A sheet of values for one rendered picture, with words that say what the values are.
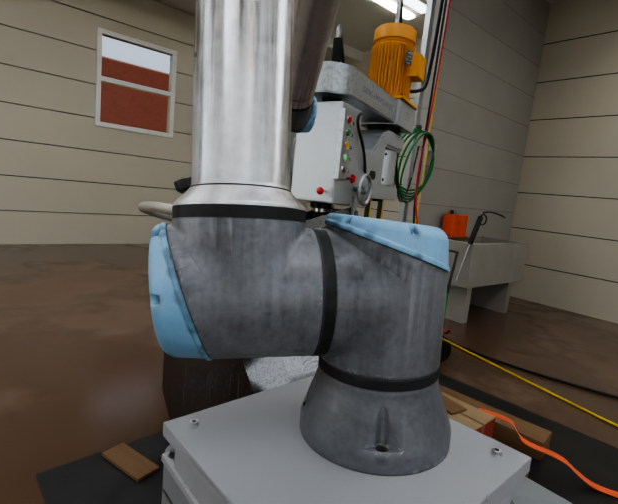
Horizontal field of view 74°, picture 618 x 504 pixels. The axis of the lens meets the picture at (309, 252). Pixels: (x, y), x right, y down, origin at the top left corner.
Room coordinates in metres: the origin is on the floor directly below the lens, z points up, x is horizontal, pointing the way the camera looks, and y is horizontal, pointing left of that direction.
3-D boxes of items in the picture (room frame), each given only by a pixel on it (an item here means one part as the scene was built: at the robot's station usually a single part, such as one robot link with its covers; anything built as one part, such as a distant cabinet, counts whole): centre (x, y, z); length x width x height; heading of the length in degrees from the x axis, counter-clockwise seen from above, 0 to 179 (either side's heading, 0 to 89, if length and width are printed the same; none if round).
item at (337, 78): (2.19, -0.20, 1.66); 0.96 x 0.25 x 0.17; 151
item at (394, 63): (2.45, -0.37, 1.94); 0.31 x 0.28 x 0.40; 61
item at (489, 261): (4.72, -1.91, 0.43); 1.30 x 0.62 x 0.86; 131
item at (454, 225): (4.80, -1.68, 1.00); 0.50 x 0.22 x 0.33; 131
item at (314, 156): (1.95, -0.07, 1.36); 0.36 x 0.22 x 0.45; 151
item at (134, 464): (1.56, 0.65, 0.02); 0.25 x 0.10 x 0.01; 58
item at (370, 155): (2.22, -0.24, 1.35); 0.74 x 0.23 x 0.49; 151
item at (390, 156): (2.46, -0.35, 1.39); 0.19 x 0.19 x 0.20
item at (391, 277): (0.50, -0.09, 1.10); 0.17 x 0.15 x 0.18; 103
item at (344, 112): (1.76, -0.10, 1.41); 0.08 x 0.03 x 0.28; 151
